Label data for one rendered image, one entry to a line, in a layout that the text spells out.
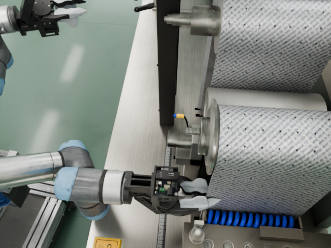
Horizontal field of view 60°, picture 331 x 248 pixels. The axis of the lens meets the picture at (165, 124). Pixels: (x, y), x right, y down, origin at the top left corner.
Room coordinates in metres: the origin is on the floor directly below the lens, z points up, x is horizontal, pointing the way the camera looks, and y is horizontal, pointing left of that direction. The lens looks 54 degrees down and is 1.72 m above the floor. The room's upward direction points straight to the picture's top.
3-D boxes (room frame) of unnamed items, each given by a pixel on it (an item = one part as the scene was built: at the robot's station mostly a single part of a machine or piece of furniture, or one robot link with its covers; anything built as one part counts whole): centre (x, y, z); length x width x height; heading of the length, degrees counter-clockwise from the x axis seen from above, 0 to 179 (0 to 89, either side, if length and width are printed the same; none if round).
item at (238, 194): (0.24, -0.21, 1.11); 0.23 x 0.01 x 0.18; 85
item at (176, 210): (0.23, -0.03, 1.09); 0.09 x 0.05 x 0.02; 84
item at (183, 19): (0.56, -0.03, 1.33); 0.06 x 0.03 x 0.03; 85
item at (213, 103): (0.31, -0.09, 1.25); 0.15 x 0.01 x 0.15; 175
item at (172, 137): (0.35, -0.01, 1.18); 0.04 x 0.02 x 0.04; 175
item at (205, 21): (0.56, -0.09, 1.33); 0.06 x 0.06 x 0.06; 85
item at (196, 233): (0.18, -0.07, 1.05); 0.04 x 0.04 x 0.04
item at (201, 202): (0.23, -0.08, 1.11); 0.09 x 0.03 x 0.06; 84
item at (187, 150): (0.35, -0.05, 1.05); 0.06 x 0.05 x 0.31; 85
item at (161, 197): (0.26, 0.03, 1.12); 0.12 x 0.08 x 0.09; 85
